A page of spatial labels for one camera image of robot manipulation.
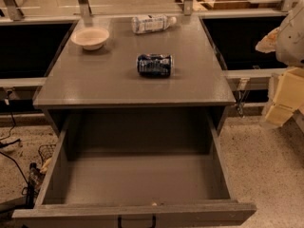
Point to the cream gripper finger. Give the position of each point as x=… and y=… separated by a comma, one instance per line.
x=289, y=96

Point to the blue pepsi can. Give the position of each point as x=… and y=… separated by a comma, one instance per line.
x=154, y=65

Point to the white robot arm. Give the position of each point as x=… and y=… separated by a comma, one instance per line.
x=287, y=42

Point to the open grey top drawer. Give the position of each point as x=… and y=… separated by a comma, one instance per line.
x=110, y=165

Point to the clear plastic water bottle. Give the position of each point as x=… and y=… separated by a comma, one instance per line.
x=152, y=23

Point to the grey cabinet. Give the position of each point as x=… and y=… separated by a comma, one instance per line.
x=108, y=77

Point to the white bowl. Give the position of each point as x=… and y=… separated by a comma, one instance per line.
x=90, y=38

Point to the black drawer handle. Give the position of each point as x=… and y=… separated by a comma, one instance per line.
x=124, y=222

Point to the metal railing frame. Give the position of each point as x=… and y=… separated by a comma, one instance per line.
x=65, y=10

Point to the black wire basket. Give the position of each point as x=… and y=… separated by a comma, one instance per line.
x=46, y=151

